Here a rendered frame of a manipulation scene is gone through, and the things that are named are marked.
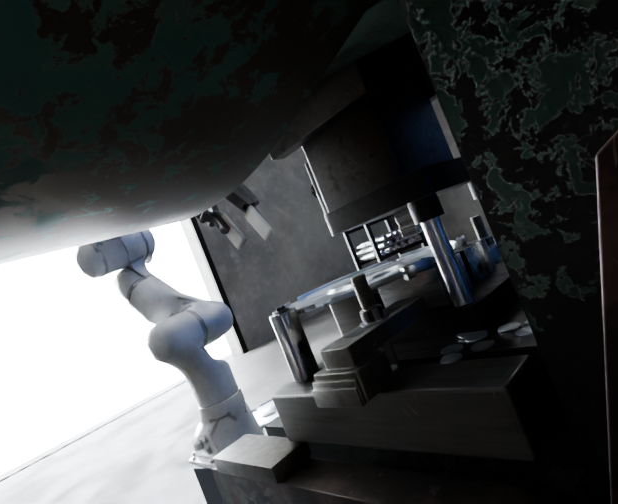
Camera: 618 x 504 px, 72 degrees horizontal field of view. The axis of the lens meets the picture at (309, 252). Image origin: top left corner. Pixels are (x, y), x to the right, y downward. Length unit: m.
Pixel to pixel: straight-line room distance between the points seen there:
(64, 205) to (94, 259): 0.97
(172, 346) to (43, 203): 0.85
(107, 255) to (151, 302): 0.17
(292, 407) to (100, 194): 0.34
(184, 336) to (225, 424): 0.25
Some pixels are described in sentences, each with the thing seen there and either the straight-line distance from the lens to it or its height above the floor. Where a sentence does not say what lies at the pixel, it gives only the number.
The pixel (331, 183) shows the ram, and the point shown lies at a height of 0.93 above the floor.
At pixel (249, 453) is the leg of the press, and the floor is 0.64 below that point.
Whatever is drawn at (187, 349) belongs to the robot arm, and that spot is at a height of 0.75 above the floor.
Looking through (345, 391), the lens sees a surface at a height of 0.72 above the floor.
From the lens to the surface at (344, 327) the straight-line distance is 0.66.
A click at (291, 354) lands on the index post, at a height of 0.74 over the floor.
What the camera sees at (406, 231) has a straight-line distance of 0.58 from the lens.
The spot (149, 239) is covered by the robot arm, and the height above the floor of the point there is 1.07.
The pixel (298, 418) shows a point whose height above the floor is 0.68.
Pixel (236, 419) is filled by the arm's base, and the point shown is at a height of 0.53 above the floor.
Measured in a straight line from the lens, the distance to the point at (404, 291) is 0.54.
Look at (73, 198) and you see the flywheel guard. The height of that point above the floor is 0.92.
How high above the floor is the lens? 0.85
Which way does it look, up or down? 1 degrees up
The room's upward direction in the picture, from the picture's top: 22 degrees counter-clockwise
